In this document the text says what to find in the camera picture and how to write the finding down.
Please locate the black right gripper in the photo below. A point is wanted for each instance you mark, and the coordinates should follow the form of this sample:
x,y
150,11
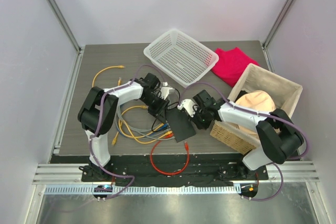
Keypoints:
x,y
203,126

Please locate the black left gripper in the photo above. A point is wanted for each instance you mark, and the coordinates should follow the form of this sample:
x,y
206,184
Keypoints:
x,y
159,111

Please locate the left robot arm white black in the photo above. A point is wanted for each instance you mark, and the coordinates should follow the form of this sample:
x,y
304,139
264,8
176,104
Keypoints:
x,y
98,111

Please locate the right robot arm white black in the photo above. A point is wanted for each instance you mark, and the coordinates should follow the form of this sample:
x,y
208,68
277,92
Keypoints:
x,y
279,138

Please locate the white perforated plastic basket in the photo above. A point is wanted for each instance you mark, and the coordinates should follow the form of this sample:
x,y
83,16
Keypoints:
x,y
181,57

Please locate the beige hat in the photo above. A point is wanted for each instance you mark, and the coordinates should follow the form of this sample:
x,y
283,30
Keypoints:
x,y
257,100

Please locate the magenta cloth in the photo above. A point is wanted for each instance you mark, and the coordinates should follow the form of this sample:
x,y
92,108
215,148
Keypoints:
x,y
231,65

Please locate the wicker basket with liner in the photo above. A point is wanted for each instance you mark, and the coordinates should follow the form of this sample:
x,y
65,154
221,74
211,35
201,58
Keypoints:
x,y
262,90

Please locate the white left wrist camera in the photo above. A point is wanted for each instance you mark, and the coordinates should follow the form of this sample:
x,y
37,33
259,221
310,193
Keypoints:
x,y
165,91

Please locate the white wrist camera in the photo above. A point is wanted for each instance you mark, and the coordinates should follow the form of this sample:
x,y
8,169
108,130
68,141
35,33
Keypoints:
x,y
165,91
188,106

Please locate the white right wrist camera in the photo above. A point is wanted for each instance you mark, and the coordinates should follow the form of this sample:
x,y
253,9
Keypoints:
x,y
188,106

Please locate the black network switch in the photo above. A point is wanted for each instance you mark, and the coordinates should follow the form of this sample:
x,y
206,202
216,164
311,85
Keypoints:
x,y
180,124

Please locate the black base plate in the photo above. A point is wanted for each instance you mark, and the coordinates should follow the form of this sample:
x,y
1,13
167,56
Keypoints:
x,y
199,170

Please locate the aluminium frame rail left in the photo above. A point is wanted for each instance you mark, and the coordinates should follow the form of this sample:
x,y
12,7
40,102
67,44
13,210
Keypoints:
x,y
70,87

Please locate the aluminium frame rail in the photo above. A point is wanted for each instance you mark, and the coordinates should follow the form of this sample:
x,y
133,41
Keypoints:
x,y
288,48
70,87

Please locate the aluminium front rail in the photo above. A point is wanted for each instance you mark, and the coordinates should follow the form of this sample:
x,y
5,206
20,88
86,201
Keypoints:
x,y
291,172

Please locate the white slotted cable duct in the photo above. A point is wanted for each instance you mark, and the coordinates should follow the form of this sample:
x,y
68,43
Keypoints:
x,y
95,189

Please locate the aluminium frame rail right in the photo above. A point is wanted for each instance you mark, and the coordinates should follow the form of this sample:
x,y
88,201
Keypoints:
x,y
288,48

